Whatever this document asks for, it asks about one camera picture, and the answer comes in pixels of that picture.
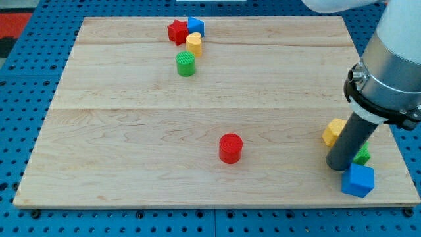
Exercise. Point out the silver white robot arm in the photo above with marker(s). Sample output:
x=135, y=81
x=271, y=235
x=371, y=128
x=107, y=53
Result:
x=384, y=86

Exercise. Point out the wooden board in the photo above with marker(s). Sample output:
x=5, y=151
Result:
x=125, y=131

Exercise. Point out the red cylinder block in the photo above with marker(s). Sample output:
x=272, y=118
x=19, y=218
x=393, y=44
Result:
x=230, y=148

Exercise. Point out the green cylinder block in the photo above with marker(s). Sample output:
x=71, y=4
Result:
x=185, y=63

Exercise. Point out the yellow heart block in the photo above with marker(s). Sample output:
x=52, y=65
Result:
x=194, y=44

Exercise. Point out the red star block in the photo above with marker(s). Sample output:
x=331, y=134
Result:
x=177, y=32

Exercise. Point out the yellow hexagon block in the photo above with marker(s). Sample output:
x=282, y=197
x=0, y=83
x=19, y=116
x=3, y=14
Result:
x=332, y=131

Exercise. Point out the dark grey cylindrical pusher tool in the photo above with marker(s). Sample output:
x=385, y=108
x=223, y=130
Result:
x=353, y=136

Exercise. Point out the green star block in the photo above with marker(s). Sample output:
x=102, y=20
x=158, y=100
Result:
x=363, y=155

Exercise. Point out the blue cube block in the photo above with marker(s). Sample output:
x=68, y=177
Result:
x=358, y=180

